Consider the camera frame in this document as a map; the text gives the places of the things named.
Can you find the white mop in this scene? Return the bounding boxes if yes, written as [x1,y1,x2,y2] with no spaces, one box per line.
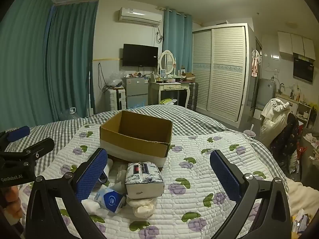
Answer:
[88,63,95,117]

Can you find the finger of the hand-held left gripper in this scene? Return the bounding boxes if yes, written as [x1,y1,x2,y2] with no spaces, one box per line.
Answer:
[0,126,31,150]
[25,137,55,160]

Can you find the teal curtain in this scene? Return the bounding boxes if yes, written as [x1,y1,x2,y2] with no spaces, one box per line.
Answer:
[46,1,99,122]
[0,0,54,132]
[163,6,193,74]

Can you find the blue white tissue packet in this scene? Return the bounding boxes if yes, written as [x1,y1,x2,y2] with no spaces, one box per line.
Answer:
[96,187,126,214]

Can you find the pink hanging clothes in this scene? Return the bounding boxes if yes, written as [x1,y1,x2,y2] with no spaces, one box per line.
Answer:
[251,50,262,77]

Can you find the black range hood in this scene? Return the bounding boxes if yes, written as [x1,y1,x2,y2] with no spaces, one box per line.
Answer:
[293,53,316,84]

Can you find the oval white mirror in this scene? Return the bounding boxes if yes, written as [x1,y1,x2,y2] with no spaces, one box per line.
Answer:
[159,50,175,75]

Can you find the person's left hand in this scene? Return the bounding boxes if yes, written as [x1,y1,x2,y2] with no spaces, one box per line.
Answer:
[0,186,24,219]

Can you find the white louvered wardrobe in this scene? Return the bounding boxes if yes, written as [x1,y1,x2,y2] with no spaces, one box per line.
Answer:
[192,23,256,129]

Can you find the white air conditioner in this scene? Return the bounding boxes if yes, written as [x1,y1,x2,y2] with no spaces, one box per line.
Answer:
[118,7,162,26]

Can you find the white wall cabinets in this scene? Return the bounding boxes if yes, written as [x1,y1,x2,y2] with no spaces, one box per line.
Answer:
[278,31,316,60]

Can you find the large water bottle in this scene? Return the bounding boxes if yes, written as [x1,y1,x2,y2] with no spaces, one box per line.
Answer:
[59,108,81,121]

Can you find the cream cloth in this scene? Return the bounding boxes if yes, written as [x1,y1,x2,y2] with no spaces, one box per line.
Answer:
[127,197,156,218]

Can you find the floral quilt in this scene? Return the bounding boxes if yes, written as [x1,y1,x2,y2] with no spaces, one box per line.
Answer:
[19,123,291,239]

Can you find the purple cup with straw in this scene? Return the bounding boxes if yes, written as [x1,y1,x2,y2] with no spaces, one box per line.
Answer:
[244,124,256,138]

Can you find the cardboard box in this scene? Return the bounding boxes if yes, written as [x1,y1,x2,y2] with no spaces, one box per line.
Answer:
[100,110,173,172]

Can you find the clear plastic bag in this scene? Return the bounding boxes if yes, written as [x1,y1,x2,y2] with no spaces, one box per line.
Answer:
[106,71,124,88]

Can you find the floral printed tissue pack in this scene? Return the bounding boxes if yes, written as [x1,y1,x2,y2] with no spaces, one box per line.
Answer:
[125,162,165,200]

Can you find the silver suitcase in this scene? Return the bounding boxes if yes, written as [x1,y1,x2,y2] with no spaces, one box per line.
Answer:
[187,82,199,109]

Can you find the cream garment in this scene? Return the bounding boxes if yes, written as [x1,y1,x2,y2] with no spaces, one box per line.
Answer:
[259,98,293,147]

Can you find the white suitcase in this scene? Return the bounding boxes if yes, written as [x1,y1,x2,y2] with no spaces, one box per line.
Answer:
[105,87,126,112]

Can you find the white dressing table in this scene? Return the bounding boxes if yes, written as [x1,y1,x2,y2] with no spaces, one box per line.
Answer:
[149,80,193,109]

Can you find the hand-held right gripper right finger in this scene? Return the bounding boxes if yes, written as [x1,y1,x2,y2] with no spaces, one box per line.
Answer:
[210,150,292,239]

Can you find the dark floral garment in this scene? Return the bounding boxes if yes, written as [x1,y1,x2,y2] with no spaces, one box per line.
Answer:
[269,113,303,175]

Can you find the grey mini fridge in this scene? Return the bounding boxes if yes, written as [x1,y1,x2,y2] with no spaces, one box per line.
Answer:
[123,77,149,109]

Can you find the black television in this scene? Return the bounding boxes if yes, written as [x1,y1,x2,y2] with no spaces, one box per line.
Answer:
[123,43,159,68]

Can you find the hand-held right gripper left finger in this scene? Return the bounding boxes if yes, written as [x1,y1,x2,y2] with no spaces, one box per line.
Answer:
[25,148,108,239]

